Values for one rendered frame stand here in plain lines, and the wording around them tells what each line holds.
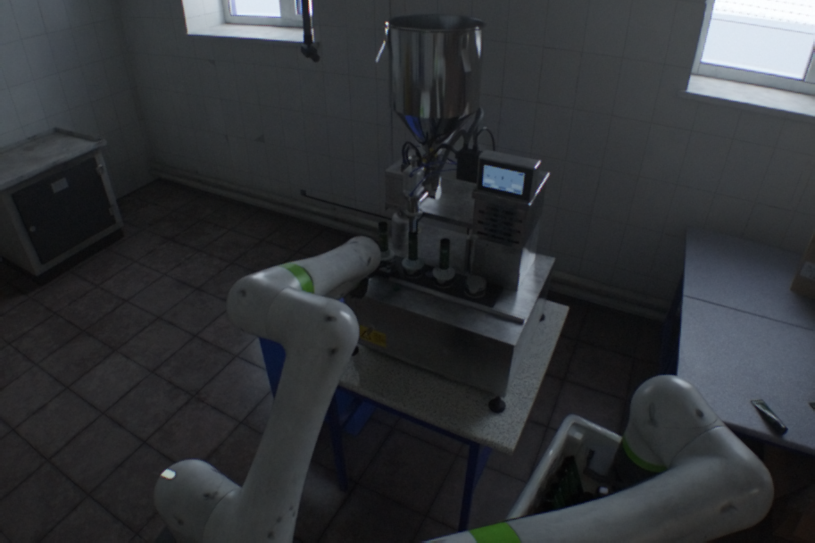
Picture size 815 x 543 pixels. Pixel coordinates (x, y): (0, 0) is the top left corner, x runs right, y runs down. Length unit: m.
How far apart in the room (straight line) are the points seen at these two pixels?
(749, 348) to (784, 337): 0.20
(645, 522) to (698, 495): 0.08
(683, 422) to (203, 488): 0.82
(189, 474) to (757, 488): 0.93
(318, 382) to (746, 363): 1.62
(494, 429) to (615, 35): 1.94
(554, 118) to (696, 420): 2.29
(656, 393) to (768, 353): 1.46
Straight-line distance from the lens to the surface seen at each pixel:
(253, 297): 0.99
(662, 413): 0.78
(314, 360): 0.91
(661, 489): 0.70
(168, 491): 1.09
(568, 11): 2.76
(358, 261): 1.28
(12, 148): 4.50
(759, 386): 2.07
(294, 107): 3.70
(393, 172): 1.65
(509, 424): 1.63
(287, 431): 0.94
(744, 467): 0.75
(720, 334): 2.21
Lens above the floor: 2.04
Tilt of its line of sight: 33 degrees down
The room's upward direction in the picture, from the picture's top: straight up
